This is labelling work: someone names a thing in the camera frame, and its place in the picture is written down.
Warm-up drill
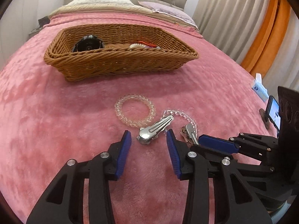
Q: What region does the silver hair clip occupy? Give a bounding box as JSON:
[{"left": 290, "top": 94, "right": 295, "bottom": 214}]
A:
[
  {"left": 137, "top": 115, "right": 174, "bottom": 145},
  {"left": 181, "top": 123, "right": 199, "bottom": 146}
]

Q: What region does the clear bead strand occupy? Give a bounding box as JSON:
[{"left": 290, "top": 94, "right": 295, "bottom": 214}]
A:
[{"left": 162, "top": 109, "right": 198, "bottom": 136}]

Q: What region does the clear pink bead bracelet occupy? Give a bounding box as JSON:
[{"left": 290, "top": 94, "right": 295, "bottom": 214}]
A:
[{"left": 114, "top": 94, "right": 157, "bottom": 129}]

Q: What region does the black smart watch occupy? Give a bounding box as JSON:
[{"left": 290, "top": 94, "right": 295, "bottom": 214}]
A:
[{"left": 73, "top": 35, "right": 104, "bottom": 52}]

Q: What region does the smartphone on stand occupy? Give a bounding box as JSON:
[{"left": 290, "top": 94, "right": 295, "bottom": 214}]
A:
[{"left": 259, "top": 95, "right": 281, "bottom": 131}]

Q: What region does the white blue packet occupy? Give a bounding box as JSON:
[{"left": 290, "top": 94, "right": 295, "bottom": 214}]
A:
[{"left": 251, "top": 73, "right": 269, "bottom": 102}]

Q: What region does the pink plush blanket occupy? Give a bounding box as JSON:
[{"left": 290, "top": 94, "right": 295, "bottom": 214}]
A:
[{"left": 1, "top": 12, "right": 276, "bottom": 223}]

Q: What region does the orange curtain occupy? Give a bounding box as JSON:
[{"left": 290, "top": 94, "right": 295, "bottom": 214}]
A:
[{"left": 241, "top": 0, "right": 291, "bottom": 77}]

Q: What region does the beige curtain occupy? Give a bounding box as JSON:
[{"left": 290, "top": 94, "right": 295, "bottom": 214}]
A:
[{"left": 193, "top": 0, "right": 298, "bottom": 95}]

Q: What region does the brown wicker basket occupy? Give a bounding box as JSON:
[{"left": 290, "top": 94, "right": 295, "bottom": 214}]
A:
[{"left": 44, "top": 24, "right": 199, "bottom": 81}]

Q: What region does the lilac pillow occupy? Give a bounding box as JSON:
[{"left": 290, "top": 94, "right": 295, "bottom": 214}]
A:
[{"left": 138, "top": 1, "right": 198, "bottom": 29}]

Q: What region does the beige quilt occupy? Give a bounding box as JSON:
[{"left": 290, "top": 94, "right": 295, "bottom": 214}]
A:
[{"left": 48, "top": 4, "right": 198, "bottom": 30}]

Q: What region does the bedside table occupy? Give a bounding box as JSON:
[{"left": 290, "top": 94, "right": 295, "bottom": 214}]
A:
[{"left": 28, "top": 28, "right": 43, "bottom": 38}]

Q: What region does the black device on nightstand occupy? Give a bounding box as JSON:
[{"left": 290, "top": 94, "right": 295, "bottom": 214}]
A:
[{"left": 38, "top": 16, "right": 50, "bottom": 27}]

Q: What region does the white dotted pillow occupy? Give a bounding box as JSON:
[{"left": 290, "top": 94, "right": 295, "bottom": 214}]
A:
[{"left": 67, "top": 0, "right": 134, "bottom": 6}]

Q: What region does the white wardrobe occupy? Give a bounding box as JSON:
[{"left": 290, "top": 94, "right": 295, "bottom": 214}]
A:
[{"left": 1, "top": 0, "right": 63, "bottom": 68}]

